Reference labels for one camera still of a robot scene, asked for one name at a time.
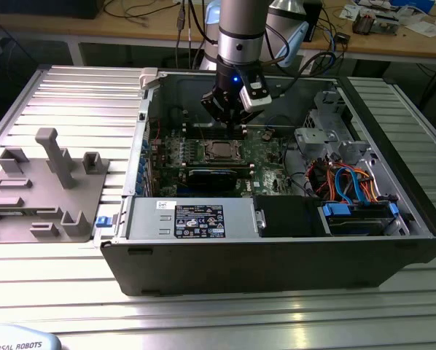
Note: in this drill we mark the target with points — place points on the silver power supply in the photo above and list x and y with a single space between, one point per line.
145 218

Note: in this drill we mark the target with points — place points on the wooden workbench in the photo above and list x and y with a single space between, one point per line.
101 31

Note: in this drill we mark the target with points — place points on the grey parts rack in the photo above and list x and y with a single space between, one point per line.
39 208

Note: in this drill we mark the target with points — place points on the white paper sheets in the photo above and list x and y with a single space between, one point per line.
426 28

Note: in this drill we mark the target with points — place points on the disk drive blue carrier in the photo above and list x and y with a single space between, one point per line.
336 211

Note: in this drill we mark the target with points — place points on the green motherboard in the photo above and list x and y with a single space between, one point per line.
272 171

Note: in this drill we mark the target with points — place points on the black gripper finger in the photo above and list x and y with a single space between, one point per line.
249 116
213 104

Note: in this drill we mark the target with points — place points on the black graphics card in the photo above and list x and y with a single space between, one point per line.
210 181

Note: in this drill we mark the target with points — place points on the black drive bay box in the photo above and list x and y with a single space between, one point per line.
287 215

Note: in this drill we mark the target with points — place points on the small black adapter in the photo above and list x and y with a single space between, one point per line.
342 37

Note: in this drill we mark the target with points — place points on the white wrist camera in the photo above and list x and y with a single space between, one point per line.
254 104

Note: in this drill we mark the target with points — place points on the tall black device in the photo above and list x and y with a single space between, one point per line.
315 18

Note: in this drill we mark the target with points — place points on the CPU socket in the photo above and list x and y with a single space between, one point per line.
206 159

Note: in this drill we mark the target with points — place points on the blue case latch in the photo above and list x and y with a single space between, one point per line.
102 222

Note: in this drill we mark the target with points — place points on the open PC case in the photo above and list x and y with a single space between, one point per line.
240 266

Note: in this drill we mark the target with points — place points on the silver-topped green CPU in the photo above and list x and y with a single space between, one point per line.
223 150

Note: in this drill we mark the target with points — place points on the grey metal drive cage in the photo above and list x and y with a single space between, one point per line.
314 135

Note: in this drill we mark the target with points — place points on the round coin cell battery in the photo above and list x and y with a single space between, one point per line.
265 136

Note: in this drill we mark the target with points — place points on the grey case latch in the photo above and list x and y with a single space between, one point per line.
148 77

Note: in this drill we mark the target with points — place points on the green electronics module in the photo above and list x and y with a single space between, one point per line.
385 25

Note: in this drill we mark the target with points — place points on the copper wound transformer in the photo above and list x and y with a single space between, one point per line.
364 23

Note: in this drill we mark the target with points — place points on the white printed label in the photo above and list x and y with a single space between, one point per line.
307 65

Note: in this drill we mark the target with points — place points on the large black box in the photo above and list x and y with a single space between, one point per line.
39 9

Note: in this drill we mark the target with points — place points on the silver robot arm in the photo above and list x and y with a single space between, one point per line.
241 22

